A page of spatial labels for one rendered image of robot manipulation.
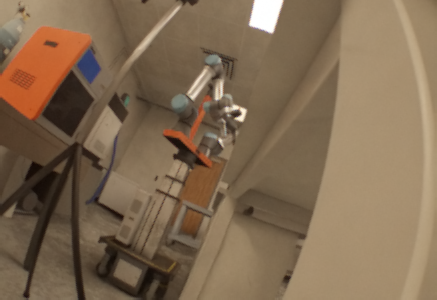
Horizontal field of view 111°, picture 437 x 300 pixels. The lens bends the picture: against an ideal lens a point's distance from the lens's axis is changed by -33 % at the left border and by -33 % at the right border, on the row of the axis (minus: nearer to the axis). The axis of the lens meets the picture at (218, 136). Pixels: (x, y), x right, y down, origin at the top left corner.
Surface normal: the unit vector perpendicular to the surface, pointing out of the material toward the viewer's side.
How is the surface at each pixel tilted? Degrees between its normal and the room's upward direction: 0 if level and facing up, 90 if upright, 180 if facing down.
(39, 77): 90
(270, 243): 90
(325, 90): 180
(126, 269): 90
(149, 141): 90
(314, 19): 180
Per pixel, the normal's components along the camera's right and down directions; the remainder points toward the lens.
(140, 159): 0.05, -0.36
